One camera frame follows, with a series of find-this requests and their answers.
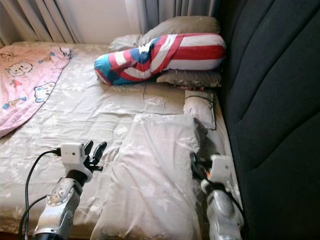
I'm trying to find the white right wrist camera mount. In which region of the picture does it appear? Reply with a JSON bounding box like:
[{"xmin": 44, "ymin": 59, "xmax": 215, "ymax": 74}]
[{"xmin": 211, "ymin": 155, "xmax": 231, "ymax": 185}]

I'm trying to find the grey curtain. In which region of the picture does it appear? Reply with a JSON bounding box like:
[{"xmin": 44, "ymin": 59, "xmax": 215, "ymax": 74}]
[
  {"xmin": 125, "ymin": 0, "xmax": 223, "ymax": 33},
  {"xmin": 0, "ymin": 0, "xmax": 81, "ymax": 46}
]

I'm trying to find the large grey floral pillow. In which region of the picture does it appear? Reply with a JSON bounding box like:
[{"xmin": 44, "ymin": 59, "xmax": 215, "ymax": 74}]
[{"xmin": 90, "ymin": 113, "xmax": 211, "ymax": 240}]

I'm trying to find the pink cartoon quilt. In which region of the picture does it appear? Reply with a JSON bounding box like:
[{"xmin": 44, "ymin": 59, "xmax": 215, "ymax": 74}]
[{"xmin": 0, "ymin": 46, "xmax": 72, "ymax": 138}]

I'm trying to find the dark upholstered headboard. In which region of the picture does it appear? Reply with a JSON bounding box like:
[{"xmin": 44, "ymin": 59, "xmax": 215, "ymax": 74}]
[{"xmin": 215, "ymin": 0, "xmax": 320, "ymax": 240}]

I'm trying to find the stars and stripes bolster pillow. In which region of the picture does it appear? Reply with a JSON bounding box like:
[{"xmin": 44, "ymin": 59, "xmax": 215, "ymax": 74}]
[{"xmin": 94, "ymin": 32, "xmax": 227, "ymax": 86}]

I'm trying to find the flat grey pillow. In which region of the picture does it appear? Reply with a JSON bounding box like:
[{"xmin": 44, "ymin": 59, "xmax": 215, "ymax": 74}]
[{"xmin": 156, "ymin": 69, "xmax": 223, "ymax": 90}]

